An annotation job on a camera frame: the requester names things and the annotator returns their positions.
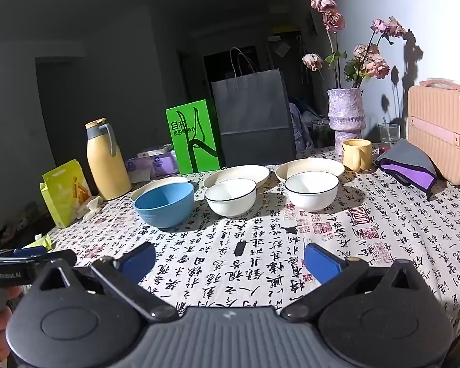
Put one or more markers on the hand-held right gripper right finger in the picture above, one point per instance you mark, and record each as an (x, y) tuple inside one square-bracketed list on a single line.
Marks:
[(322, 262)]

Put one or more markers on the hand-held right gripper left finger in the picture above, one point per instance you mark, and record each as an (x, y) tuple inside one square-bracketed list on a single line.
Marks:
[(138, 262)]

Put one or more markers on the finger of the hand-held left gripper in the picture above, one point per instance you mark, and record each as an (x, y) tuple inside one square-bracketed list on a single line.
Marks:
[(57, 257), (30, 252)]

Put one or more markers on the blue bowl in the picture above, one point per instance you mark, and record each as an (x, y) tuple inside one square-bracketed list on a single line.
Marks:
[(165, 209)]

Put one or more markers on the white bowl with black rim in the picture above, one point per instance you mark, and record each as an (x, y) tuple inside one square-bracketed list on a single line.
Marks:
[(230, 203), (310, 197)]

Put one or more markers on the cream plate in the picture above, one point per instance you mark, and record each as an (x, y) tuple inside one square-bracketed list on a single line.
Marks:
[(153, 186), (237, 172), (310, 165)]

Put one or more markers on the person's left hand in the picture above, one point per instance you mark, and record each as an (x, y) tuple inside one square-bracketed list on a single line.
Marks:
[(2, 320)]

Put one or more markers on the yellow-green wipes pack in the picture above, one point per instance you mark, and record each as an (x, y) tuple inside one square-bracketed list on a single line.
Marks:
[(38, 242)]

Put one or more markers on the white glove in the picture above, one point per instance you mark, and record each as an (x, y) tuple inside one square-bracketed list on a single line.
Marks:
[(94, 207)]

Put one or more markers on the yellow snack box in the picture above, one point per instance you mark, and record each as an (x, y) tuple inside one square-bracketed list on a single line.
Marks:
[(65, 195)]

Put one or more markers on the calligraphy printed tablecloth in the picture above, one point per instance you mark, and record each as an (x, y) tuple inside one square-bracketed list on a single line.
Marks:
[(253, 230)]

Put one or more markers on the yellow thermos jug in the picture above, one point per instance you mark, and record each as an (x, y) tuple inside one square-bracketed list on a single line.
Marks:
[(107, 168)]

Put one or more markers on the yellow mug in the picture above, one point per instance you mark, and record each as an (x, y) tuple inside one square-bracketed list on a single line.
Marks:
[(354, 155)]

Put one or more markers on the small red object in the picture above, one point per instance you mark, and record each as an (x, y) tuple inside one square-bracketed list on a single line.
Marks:
[(386, 150)]

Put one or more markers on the grey and purple cloth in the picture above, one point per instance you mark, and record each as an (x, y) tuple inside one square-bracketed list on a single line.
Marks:
[(406, 161)]

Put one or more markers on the green paper bag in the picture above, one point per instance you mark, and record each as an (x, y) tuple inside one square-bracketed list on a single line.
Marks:
[(191, 142)]

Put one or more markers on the lavender garment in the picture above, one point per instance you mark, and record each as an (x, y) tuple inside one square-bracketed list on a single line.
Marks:
[(299, 126)]

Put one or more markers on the clear drinking glass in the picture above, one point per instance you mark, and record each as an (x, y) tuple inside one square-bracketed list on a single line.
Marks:
[(389, 138)]

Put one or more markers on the purple textured vase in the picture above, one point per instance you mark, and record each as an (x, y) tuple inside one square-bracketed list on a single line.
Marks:
[(345, 122)]

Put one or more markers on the dark paper bag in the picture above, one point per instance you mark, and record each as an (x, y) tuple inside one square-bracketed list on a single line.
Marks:
[(253, 115)]

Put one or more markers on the pink ribbed case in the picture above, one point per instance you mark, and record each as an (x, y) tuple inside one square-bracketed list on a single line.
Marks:
[(441, 134)]

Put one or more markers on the dried pink flowers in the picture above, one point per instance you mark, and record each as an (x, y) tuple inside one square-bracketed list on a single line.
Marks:
[(331, 19)]

